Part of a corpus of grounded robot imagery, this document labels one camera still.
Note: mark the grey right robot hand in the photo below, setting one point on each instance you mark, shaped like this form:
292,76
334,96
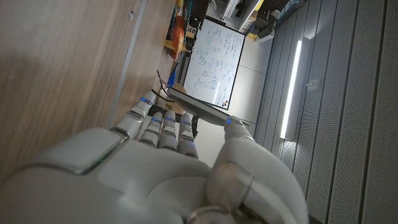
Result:
149,180

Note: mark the brown wooden panel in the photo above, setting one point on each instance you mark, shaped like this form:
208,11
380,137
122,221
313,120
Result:
175,107

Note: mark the black computer monitor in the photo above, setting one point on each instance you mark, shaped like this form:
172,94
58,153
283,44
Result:
199,109

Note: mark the blue plastic bin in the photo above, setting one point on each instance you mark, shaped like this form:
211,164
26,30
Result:
172,79

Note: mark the whiteboard with writing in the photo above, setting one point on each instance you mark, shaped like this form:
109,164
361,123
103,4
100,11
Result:
214,62

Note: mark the colourful toy airplane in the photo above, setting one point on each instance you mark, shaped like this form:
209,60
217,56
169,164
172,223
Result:
178,31

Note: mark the long ceiling light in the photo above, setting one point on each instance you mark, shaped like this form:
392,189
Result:
290,93

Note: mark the white shelf cabinet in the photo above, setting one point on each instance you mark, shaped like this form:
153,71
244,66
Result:
231,9

